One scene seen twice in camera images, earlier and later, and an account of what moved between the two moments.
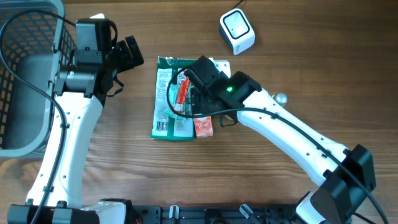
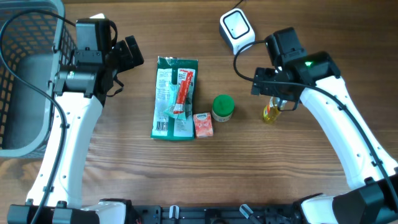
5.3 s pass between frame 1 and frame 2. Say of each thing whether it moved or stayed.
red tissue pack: stayed
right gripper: moved
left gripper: stayed
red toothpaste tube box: stayed
